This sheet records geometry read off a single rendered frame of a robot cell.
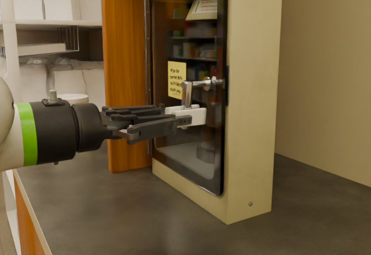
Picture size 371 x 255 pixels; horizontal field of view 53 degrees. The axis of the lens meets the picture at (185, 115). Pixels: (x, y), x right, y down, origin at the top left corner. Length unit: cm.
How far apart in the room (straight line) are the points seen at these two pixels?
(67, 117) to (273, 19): 39
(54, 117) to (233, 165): 32
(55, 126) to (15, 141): 5
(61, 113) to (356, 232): 55
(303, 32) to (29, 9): 129
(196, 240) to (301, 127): 57
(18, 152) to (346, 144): 78
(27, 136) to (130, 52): 47
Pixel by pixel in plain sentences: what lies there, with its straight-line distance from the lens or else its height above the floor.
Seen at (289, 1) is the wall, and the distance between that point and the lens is 114.
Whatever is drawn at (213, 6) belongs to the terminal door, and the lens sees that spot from 66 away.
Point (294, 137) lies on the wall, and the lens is 114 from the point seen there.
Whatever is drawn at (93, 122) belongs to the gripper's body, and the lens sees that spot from 56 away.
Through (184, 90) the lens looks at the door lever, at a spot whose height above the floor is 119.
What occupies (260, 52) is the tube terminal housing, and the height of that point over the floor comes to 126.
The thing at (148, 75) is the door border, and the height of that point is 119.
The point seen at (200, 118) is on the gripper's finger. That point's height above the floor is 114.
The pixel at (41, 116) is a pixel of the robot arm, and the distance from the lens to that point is 54.
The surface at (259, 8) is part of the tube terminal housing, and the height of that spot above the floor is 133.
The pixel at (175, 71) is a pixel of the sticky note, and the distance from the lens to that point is 78.
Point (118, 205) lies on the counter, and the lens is 80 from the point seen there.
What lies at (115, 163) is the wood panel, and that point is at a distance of 98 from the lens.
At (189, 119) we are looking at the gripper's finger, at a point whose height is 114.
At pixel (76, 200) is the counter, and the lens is 84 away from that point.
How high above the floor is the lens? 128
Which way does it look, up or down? 12 degrees down
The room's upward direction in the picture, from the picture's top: straight up
